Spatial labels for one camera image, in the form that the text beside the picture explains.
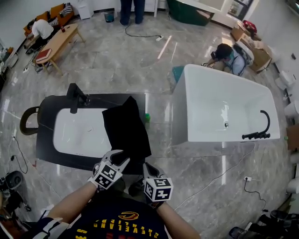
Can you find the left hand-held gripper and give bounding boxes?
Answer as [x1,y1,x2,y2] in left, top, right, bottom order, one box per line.
[87,149,131,190]

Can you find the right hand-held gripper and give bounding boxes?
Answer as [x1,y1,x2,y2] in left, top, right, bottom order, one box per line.
[142,162,174,209]

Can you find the black cloth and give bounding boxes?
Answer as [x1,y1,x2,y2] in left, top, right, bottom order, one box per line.
[102,95,152,164]

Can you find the person's right forearm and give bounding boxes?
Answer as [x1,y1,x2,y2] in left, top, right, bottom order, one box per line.
[155,202,202,239]

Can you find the person's left forearm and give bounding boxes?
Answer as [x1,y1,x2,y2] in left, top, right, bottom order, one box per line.
[47,183,98,224]

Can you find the red cloth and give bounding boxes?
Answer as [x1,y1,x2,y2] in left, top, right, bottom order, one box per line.
[242,20,258,34]

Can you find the olive trousers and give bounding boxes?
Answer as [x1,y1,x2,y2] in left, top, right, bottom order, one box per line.
[111,174,147,204]

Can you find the white sink basin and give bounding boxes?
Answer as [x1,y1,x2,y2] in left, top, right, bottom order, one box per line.
[53,107,113,159]

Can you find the navy shirt with yellow print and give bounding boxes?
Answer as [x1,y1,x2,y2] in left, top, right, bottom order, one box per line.
[28,193,169,239]

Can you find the black vanity top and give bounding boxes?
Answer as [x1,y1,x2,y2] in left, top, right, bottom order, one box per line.
[36,92,147,175]

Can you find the black sink faucet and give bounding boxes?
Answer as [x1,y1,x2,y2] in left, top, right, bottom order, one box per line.
[66,83,91,114]

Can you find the white bathtub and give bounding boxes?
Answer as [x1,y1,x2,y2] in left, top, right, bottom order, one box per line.
[172,63,281,147]

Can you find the black round chair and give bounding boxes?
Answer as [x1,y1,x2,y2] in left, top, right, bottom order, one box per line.
[19,106,41,136]

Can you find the teal floor mat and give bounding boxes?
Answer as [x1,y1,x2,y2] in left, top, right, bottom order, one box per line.
[172,65,185,84]

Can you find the black bathtub faucet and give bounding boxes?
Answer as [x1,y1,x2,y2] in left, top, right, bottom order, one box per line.
[241,110,271,141]

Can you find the red book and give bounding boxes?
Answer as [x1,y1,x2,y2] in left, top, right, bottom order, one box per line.
[35,48,52,63]

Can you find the wooden coffee table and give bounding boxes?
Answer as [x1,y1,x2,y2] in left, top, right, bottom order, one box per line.
[34,23,86,76]

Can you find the white toilet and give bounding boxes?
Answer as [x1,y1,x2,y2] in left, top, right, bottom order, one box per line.
[283,99,299,122]
[285,176,299,195]
[274,69,297,91]

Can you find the brown cardboard box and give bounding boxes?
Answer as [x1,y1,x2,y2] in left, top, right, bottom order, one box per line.
[285,124,299,151]

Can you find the orange sofa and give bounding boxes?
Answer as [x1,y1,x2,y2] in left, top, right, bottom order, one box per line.
[22,2,75,36]

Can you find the white cabinet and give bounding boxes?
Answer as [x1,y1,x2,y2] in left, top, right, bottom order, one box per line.
[77,0,94,20]

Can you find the white side table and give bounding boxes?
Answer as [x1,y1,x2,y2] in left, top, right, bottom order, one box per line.
[140,0,169,18]

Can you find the open cardboard boxes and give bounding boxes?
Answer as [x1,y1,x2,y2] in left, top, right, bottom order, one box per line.
[230,21,273,73]

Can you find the long grey cable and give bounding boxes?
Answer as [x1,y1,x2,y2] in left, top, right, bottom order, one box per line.
[174,142,256,211]

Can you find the thin black floor cable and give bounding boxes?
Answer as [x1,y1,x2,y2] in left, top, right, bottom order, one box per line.
[10,137,29,175]

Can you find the black socket cable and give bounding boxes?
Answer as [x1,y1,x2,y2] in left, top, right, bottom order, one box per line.
[243,179,267,211]

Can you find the black power cable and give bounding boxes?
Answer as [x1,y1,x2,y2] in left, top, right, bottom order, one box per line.
[124,22,162,39]

